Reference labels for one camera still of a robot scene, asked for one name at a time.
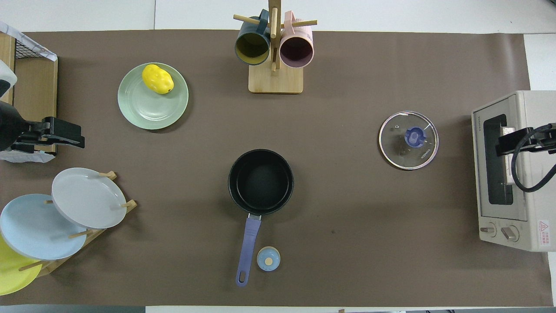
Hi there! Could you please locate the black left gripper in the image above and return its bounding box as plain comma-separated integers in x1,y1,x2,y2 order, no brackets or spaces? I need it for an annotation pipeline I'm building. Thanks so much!
13,117,85,153

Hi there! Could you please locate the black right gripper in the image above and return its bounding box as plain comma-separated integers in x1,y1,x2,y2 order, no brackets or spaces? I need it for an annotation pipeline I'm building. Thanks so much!
496,123,556,157

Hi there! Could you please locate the glass lid blue knob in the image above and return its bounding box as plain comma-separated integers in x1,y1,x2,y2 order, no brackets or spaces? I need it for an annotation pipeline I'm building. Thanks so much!
379,111,439,170

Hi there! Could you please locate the yellow lemon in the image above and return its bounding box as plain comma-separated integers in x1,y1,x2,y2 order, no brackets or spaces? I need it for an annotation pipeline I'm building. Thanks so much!
142,64,175,94

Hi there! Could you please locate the grey plate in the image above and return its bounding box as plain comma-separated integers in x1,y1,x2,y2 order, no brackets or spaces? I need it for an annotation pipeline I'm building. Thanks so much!
51,167,128,230

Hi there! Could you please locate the light green plate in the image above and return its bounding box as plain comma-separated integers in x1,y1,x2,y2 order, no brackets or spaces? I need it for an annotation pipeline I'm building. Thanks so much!
117,62,189,130

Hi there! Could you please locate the light blue plate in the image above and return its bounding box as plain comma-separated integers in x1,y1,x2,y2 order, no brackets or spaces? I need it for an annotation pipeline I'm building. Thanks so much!
0,193,87,261

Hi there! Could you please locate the wooden plate rack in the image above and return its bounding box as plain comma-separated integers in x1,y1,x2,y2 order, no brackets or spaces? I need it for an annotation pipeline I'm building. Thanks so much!
18,171,138,278

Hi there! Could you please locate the yellow plate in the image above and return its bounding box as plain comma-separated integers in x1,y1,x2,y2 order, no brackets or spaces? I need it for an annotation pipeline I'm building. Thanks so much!
0,235,43,296

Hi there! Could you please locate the wooden board shelf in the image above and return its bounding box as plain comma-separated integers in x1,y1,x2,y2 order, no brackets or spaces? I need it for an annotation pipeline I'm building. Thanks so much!
0,33,58,153

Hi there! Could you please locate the beige toaster oven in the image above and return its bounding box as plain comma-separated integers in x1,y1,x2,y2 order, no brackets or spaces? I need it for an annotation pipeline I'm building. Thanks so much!
471,90,556,252

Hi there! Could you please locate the white patterned cloth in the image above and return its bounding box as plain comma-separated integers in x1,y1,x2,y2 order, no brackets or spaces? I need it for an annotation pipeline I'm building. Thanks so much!
0,22,58,61

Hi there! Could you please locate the brown table mat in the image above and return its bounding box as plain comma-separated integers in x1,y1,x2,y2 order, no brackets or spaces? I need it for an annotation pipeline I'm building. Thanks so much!
0,30,553,307

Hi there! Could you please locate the dark teal mug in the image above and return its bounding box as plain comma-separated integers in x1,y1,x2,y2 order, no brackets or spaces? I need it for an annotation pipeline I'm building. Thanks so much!
235,10,271,66

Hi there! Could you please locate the wooden mug tree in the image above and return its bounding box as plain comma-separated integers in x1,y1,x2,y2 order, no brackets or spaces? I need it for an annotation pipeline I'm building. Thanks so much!
233,0,318,94

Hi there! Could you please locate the pink ribbed mug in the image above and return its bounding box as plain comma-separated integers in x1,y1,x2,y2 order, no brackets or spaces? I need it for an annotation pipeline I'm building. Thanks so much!
279,11,314,69

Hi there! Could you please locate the small blue round timer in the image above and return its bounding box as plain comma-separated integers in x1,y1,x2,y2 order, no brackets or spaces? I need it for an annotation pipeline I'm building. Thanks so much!
257,246,281,272

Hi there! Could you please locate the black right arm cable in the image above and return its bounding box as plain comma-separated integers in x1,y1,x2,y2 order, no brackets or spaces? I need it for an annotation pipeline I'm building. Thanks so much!
511,123,556,193

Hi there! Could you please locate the black wire basket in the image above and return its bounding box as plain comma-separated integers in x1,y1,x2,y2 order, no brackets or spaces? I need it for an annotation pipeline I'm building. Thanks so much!
15,37,48,60

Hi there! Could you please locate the black pot purple handle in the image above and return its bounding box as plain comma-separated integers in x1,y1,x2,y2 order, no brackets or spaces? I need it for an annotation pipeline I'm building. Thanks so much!
228,149,295,287

